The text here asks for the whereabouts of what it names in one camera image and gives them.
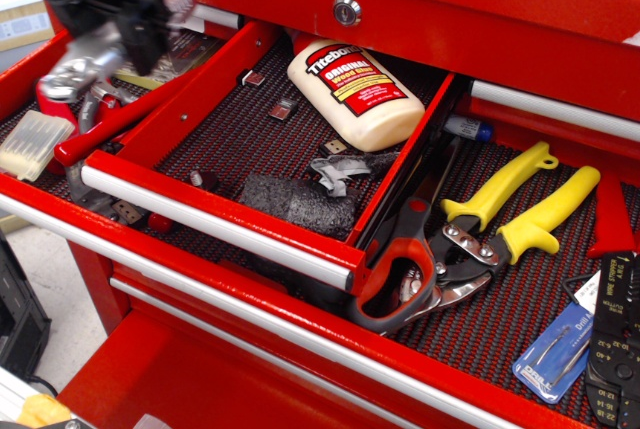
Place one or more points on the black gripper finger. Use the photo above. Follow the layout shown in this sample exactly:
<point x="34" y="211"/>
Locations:
<point x="144" y="32"/>
<point x="80" y="17"/>

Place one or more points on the small open red drawer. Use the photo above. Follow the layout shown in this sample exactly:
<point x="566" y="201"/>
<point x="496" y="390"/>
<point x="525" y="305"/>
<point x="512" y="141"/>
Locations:
<point x="214" y="124"/>

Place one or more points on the wide open red drawer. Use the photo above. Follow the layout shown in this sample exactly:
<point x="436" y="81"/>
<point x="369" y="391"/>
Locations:
<point x="204" y="345"/>

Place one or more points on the dark blade package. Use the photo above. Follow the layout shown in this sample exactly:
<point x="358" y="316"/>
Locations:
<point x="187" y="50"/>

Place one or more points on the small USB dongle upper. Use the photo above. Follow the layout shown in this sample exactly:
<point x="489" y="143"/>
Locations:
<point x="250" y="77"/>

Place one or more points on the small usb dongle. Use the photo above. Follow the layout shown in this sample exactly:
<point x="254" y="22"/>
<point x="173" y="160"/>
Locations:
<point x="250" y="77"/>
<point x="283" y="109"/>

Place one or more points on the clear plastic drill bit case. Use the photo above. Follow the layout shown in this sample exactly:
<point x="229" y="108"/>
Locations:
<point x="29" y="147"/>

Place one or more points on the small USB dongle middle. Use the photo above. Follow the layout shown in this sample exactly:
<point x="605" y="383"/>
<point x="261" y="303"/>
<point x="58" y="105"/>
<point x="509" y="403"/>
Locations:
<point x="283" y="109"/>

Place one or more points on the black knob with screw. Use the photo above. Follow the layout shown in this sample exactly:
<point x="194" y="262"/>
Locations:
<point x="204" y="180"/>

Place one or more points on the silver cabinet lock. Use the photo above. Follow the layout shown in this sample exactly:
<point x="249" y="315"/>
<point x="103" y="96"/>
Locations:
<point x="347" y="13"/>

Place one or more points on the black USB stick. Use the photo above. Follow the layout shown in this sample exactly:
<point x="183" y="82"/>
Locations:
<point x="332" y="147"/>

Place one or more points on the Titebond wood glue bottle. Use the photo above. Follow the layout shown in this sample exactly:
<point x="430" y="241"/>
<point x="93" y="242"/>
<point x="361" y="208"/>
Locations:
<point x="362" y="101"/>

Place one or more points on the black grip tape piece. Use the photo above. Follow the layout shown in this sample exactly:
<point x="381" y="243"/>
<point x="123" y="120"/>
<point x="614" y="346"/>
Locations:
<point x="304" y="203"/>

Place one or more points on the crumpled grey paper scrap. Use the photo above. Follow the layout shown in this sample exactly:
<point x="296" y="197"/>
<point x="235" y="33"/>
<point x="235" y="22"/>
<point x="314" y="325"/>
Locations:
<point x="336" y="170"/>

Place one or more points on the red tool chest cabinet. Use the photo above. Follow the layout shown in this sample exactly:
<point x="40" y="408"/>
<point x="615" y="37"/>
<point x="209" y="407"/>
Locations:
<point x="574" y="61"/>

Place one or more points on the black equipment case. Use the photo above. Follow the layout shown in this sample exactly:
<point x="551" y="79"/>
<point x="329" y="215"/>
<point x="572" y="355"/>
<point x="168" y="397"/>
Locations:
<point x="25" y="327"/>

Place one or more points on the blue capped marker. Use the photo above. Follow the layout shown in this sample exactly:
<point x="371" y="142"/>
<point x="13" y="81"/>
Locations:
<point x="469" y="128"/>

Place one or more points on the red plastic wedge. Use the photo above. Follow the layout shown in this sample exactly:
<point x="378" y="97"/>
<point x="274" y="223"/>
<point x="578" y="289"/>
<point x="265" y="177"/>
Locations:
<point x="612" y="230"/>

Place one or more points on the blue drill bit package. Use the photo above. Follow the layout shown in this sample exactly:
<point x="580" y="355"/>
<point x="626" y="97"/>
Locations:
<point x="554" y="361"/>

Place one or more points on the red handled pliers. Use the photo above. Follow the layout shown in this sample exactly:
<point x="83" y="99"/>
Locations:
<point x="112" y="122"/>

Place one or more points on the red black handled scissors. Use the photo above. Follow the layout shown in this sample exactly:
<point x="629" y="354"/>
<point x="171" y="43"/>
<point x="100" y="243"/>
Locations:
<point x="402" y="282"/>

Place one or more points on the yellow handled tin snips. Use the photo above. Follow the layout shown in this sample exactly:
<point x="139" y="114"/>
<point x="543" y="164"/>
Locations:
<point x="468" y="258"/>

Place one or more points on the black wire stripper tool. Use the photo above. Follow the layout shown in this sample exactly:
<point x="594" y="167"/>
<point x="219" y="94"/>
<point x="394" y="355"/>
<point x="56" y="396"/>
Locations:
<point x="612" y="373"/>

